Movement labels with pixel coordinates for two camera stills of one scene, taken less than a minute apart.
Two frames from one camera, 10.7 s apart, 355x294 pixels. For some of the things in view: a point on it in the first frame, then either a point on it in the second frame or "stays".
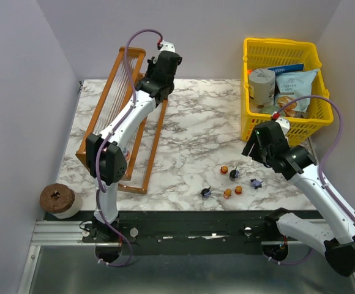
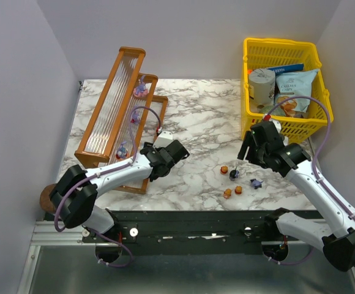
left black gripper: [152, 70] -> [171, 152]
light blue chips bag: [290, 86] stays
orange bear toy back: [224, 169] stays
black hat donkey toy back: [234, 174] stays
